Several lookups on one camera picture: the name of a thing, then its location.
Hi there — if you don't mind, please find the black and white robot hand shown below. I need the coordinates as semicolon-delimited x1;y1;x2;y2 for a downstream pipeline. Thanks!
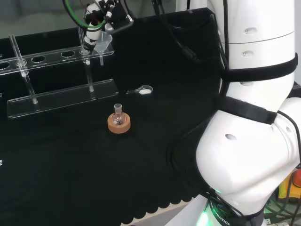
84;0;135;51

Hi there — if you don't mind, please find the clear plastic funnel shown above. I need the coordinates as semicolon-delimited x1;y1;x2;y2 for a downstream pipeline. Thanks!
93;32;114;66

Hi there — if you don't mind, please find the clear glass weighing funnel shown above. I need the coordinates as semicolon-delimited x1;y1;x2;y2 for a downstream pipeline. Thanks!
126;84;154;96

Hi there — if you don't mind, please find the clear acrylic funnel stand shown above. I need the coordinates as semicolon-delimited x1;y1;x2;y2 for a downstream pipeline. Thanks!
0;34;119;119

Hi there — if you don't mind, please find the small round-bottom glass flask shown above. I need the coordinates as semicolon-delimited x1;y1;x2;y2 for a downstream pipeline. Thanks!
112;103;125;125

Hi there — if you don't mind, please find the black cloth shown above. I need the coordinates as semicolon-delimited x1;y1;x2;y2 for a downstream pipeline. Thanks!
0;7;222;226

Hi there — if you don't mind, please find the yellow stop button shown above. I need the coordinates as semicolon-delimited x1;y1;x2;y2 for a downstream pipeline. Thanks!
278;168;301;204

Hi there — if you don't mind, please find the green cable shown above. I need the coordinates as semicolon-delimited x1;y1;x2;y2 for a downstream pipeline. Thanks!
62;0;108;31
265;199;301;219

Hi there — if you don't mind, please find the black cable with connector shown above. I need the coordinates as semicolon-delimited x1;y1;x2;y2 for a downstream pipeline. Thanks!
151;0;230;71

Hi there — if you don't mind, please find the cork ring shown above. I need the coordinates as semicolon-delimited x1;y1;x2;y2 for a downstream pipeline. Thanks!
107;112;131;134

